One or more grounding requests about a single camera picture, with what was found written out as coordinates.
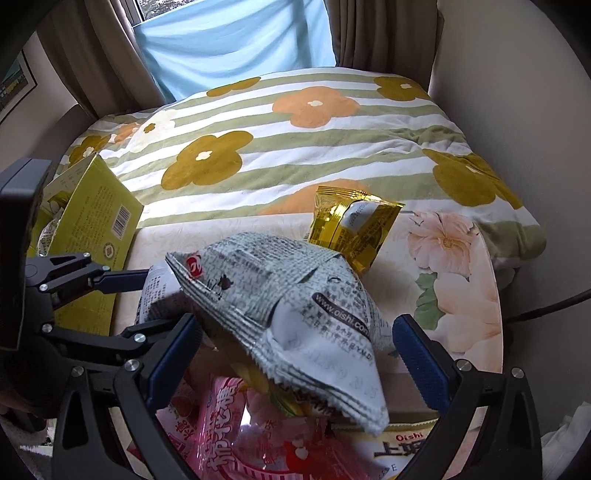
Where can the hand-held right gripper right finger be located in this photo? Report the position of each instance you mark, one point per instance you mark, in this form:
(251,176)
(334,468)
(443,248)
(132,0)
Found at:
(420,360)

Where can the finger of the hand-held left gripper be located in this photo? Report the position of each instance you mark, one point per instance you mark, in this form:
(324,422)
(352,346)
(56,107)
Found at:
(138,339)
(127,280)

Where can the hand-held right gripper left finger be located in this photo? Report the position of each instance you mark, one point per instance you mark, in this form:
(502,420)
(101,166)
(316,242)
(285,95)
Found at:
(171,364)

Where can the pink snack packet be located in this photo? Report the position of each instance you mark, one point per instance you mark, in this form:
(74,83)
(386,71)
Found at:
(217,415)

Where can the yellow-green cardboard box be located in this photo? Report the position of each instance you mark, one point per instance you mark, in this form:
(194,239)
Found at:
(92,217)

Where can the grey newsprint snack bag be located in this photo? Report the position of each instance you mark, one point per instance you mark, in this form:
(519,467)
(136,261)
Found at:
(295,304)

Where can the gold snack packet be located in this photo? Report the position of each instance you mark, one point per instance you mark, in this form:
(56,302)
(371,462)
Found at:
(341,230)

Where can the pile of assorted snacks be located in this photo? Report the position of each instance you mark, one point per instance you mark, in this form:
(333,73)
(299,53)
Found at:
(48,230)

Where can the white yellow snack bag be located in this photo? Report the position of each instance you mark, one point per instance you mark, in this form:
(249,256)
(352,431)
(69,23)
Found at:
(397,450)

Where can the white cloth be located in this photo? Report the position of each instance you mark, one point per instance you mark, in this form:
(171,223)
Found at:
(568,434)

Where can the brown curtain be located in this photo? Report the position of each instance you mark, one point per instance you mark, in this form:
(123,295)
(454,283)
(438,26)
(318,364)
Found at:
(383,37)
(106,50)

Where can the floral striped blanket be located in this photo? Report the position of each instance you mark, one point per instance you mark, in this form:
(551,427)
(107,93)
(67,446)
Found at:
(277,138)

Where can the light blue cloth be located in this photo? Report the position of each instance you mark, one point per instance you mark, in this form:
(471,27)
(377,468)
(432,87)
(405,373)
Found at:
(231,46)

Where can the framed wall picture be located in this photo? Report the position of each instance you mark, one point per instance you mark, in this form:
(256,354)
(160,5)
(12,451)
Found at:
(16,87)

